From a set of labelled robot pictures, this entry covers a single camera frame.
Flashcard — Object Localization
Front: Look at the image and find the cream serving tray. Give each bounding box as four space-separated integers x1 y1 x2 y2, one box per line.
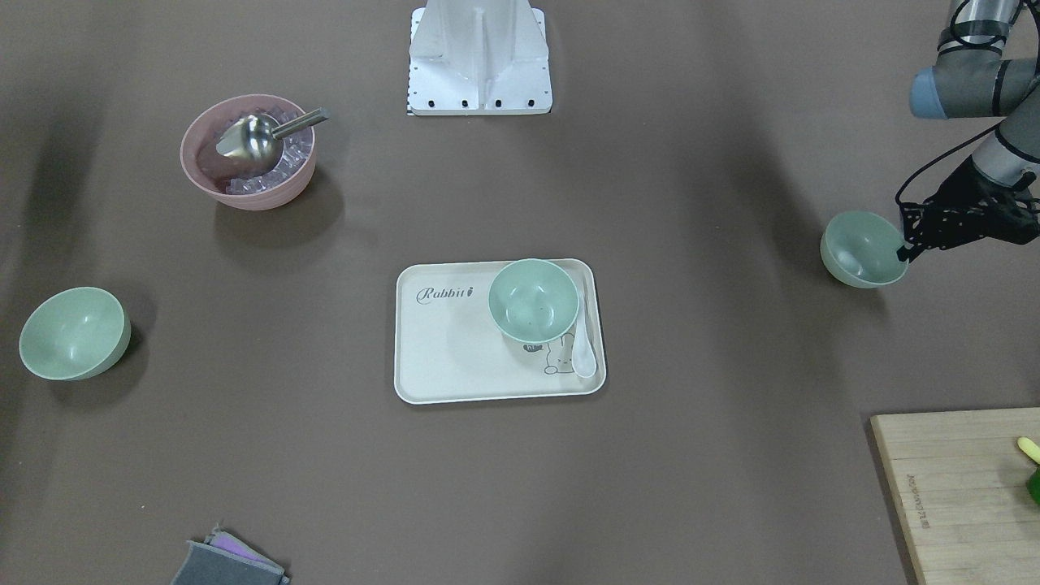
394 258 608 405

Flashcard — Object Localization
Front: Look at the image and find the white ceramic spoon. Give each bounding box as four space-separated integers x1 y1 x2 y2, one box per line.
571 280 598 379

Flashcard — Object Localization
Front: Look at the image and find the white pillar base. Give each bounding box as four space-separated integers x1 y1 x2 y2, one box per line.
406 1 553 116

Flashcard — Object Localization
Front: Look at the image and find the grey folded cloth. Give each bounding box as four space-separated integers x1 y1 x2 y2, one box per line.
171 525 291 584

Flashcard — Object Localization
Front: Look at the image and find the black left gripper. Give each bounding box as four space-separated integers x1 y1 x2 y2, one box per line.
896 159 1039 262

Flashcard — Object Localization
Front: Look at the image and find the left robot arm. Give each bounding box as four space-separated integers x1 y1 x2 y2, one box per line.
895 1 1039 262

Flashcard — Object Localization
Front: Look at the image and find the wooden cutting board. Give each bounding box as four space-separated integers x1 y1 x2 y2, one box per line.
870 407 1039 584

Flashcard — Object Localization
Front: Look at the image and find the green lime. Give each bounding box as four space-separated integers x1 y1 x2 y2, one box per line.
1026 467 1040 506

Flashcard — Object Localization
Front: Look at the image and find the green bowl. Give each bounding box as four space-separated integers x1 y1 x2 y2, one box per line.
820 210 909 289
487 258 579 345
19 288 132 381

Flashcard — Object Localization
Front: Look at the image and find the yellow plastic knife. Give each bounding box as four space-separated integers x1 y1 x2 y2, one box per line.
1016 436 1040 466

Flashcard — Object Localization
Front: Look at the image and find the green bowl on tray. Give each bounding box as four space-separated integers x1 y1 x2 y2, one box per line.
487 258 579 345

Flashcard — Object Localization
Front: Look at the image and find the metal scoop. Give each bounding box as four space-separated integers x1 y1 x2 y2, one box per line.
213 108 328 179

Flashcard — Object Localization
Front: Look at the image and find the pink bowl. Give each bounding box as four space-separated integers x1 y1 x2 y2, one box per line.
180 93 317 210

